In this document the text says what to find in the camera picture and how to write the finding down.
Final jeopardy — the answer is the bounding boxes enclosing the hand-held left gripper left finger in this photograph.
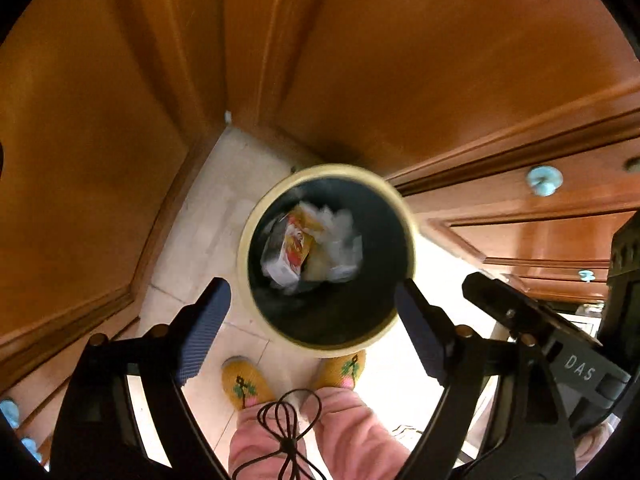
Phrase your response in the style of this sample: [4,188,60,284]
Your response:
[50,277,232,480]

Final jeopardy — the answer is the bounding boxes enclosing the red snack box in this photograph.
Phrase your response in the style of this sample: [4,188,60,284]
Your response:
[280,203,318,281]

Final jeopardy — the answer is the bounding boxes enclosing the pink pajama pants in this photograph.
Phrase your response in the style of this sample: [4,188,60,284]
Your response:
[229,386,411,480]

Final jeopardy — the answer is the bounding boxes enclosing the white printed packet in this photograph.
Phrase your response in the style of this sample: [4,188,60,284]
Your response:
[260,247,303,293]

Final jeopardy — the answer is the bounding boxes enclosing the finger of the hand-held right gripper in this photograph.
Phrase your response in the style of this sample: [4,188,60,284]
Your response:
[461,272,603,348]

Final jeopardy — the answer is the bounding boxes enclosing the wrappers and tissues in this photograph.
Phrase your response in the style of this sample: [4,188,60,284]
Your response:
[320,207,363,281]

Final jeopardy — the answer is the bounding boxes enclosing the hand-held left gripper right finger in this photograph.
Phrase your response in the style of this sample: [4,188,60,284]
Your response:
[395,279,576,480]

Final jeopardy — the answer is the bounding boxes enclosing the black cord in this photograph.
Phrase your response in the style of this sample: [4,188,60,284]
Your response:
[232,389,326,480]

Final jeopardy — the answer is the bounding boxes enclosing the wooden kitchen cabinet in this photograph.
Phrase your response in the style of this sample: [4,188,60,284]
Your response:
[0,0,640,411]

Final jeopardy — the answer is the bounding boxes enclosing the yellow embroidered slipper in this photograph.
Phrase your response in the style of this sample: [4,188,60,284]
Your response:
[221,356,276,411]
[315,350,367,391]

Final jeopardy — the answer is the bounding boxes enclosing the black trash bin cream rim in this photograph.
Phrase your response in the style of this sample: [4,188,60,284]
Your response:
[238,163,416,358]

